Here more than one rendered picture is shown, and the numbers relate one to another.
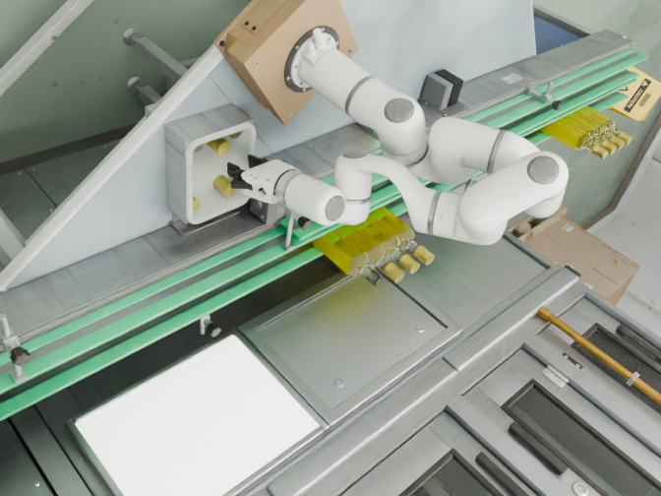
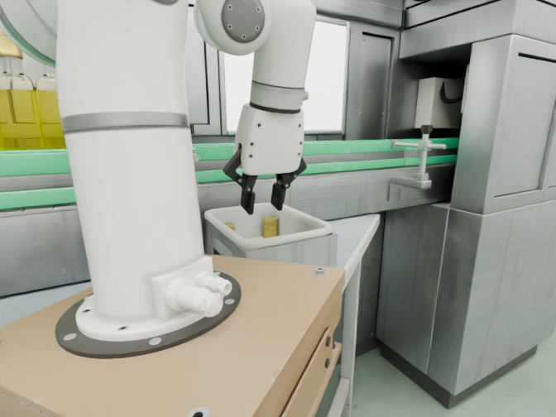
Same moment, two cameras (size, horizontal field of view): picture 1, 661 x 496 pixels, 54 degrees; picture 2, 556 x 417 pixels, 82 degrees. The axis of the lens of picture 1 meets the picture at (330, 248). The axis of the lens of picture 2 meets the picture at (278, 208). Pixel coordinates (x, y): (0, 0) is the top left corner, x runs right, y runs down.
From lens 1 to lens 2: 1.28 m
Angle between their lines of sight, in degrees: 65
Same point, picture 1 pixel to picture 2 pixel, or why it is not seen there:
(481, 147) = not seen: outside the picture
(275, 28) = (318, 315)
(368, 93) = (171, 78)
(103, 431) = (333, 113)
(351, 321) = not seen: hidden behind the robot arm
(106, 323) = (342, 155)
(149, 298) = (312, 161)
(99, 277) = (333, 196)
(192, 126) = (316, 261)
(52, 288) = (359, 200)
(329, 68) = (191, 218)
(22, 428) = not seen: hidden behind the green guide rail
